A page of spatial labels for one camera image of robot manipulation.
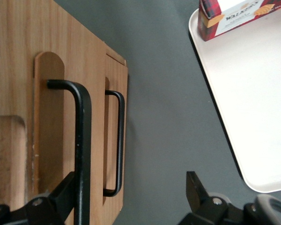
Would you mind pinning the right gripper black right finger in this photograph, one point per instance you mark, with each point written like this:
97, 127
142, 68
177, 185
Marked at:
201, 206

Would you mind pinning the wooden drawer at cabinet base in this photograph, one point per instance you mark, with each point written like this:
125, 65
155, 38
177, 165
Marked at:
112, 75

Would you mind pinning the beige plastic tray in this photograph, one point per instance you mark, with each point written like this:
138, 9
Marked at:
248, 105

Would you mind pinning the red tartan shortbread box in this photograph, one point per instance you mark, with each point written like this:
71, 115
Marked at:
238, 21

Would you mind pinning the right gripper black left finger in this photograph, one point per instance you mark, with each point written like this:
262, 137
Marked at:
56, 206

